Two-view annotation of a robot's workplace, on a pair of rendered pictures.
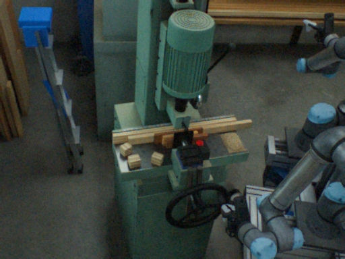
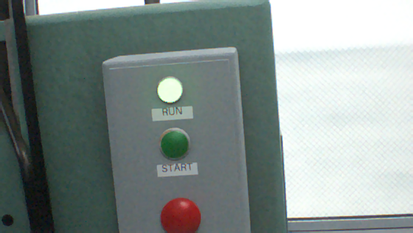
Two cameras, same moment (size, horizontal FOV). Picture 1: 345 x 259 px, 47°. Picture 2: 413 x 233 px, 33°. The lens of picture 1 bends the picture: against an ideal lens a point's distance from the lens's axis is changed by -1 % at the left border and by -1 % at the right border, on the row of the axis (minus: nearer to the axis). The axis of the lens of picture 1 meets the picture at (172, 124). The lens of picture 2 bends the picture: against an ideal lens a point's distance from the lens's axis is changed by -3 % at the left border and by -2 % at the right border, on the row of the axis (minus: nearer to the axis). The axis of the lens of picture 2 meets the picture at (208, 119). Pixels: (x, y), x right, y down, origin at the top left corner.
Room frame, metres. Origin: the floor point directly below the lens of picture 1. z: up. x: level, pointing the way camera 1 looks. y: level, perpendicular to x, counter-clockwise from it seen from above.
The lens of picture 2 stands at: (1.98, -0.54, 1.51)
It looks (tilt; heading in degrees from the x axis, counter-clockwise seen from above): 8 degrees down; 115
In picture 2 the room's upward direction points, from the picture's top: 5 degrees counter-clockwise
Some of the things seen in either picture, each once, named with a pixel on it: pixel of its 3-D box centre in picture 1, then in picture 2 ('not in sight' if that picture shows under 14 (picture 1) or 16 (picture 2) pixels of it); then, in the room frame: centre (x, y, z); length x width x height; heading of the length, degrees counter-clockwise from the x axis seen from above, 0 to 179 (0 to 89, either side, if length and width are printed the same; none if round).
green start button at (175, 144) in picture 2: not in sight; (174, 144); (1.73, -0.07, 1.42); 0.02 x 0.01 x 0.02; 21
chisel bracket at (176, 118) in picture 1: (178, 113); not in sight; (1.39, -0.02, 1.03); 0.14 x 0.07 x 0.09; 21
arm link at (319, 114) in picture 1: (320, 119); not in sight; (1.53, -0.71, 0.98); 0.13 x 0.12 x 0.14; 102
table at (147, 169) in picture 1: (183, 157); not in sight; (1.27, -0.07, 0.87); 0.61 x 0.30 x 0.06; 111
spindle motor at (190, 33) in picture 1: (187, 54); not in sight; (1.37, -0.03, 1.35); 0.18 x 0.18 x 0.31
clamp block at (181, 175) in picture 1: (190, 164); not in sight; (1.19, -0.10, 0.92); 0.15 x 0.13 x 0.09; 111
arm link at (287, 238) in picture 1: (283, 235); not in sight; (0.83, -0.44, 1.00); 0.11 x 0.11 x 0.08; 19
